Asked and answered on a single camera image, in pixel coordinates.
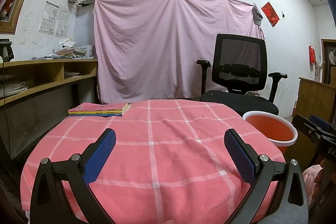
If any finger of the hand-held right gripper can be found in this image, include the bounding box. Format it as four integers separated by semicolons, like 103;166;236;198
309;114;336;139
292;114;328;146

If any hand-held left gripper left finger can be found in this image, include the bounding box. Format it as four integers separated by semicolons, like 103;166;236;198
30;128;116;224

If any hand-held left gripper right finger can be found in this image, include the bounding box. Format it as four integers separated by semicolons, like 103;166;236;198
224;129;309;224

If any red bucket with white rim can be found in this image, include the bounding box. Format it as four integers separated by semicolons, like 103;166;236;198
242;110;298;155

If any person's right hand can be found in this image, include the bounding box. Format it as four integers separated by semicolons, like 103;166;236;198
312;160;328;205

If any wooden cabinet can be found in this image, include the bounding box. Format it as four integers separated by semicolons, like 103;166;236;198
285;77;336;169

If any blue spine book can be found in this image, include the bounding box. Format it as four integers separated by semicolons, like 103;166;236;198
69;112;124;117

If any yellow spine book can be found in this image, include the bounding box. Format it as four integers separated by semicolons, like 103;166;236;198
69;105;131;115

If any stack of pink books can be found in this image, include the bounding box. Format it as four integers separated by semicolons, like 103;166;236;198
68;102;129;112

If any red hanging ornament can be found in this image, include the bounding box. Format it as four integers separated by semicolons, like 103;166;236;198
308;43;317;65

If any pink checked tablecloth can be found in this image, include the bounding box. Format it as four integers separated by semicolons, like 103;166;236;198
20;99;286;224

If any black mesh office chair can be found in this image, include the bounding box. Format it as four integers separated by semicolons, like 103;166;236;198
196;33;288;117

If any wooden shelf desk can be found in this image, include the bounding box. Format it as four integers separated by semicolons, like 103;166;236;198
0;58;99;161

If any pile of papers and books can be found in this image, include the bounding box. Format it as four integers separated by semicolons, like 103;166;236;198
32;39;95;60

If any stack of papers in cubby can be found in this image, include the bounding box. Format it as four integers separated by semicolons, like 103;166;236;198
0;81;29;98

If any red diamond paper decoration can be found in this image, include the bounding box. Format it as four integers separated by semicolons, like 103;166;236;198
261;1;280;28

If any grey cloth piece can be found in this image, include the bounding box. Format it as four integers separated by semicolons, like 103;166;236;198
252;4;263;26

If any pink hanging bed sheet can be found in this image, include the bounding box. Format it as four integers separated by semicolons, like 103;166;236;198
93;0;265;104

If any black clamp device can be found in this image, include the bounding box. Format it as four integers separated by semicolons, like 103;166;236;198
0;39;14;62

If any wooden door frame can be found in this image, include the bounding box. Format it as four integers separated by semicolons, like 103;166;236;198
321;39;336;85

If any wire wall shelf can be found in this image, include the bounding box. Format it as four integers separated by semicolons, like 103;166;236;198
68;0;96;7

